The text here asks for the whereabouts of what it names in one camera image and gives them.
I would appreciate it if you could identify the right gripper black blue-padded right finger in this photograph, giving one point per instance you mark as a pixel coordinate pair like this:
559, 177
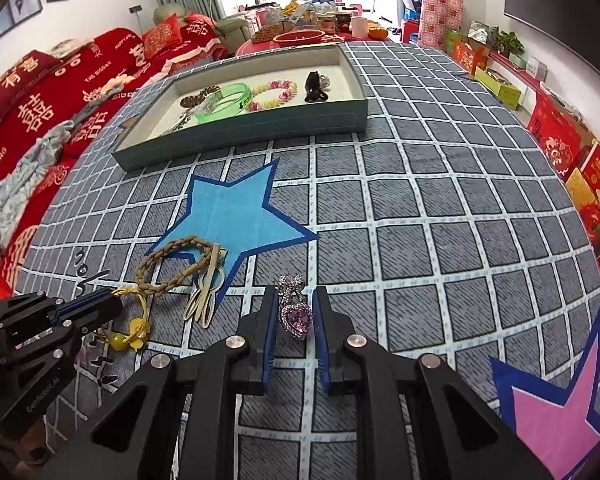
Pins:
339, 374

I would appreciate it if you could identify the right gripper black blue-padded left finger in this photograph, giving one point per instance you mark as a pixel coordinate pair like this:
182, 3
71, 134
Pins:
251, 374

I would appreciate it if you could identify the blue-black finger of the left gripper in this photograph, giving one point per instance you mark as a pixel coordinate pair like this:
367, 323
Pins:
89, 311

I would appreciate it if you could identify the pink crystal heart brooch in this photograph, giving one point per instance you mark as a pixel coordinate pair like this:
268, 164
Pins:
294, 313

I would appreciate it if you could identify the beige hair clip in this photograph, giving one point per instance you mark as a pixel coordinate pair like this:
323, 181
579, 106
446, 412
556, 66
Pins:
201, 304

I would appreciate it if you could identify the black hair claw clip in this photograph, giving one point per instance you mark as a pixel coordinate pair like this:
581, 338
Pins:
314, 90

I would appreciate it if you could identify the green translucent bangle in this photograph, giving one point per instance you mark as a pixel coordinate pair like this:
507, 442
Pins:
224, 102

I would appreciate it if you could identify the teal jewelry tray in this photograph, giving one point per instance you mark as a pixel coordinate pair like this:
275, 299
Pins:
163, 126

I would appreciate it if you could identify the light blue floral cloth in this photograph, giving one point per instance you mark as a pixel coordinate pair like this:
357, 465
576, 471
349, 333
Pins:
17, 187

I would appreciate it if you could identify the grey grid star rug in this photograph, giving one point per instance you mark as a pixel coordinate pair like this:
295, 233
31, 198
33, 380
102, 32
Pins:
442, 231

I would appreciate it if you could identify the red wedding sofa cover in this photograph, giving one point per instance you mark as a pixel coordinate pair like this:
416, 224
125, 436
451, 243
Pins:
40, 91

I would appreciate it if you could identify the red embroidered cushion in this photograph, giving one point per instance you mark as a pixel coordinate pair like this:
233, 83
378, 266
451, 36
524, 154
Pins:
163, 36

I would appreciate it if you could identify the yellow red gift box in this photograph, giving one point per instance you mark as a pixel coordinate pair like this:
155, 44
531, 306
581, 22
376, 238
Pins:
586, 204

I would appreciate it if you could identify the green cardboard box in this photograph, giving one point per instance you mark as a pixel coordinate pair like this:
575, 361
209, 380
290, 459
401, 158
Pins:
506, 92

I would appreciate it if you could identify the red colander basket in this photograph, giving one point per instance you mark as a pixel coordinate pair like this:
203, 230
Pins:
298, 38

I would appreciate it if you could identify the orange red gift bag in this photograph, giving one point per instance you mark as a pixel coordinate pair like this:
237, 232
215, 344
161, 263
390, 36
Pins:
470, 57

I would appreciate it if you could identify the framed wedding photo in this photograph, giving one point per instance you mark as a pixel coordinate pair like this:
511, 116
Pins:
22, 10

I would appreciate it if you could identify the potted green plant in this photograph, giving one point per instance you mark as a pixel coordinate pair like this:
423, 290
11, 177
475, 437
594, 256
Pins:
505, 43

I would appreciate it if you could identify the red floral wrapped box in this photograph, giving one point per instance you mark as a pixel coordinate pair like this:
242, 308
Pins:
437, 18

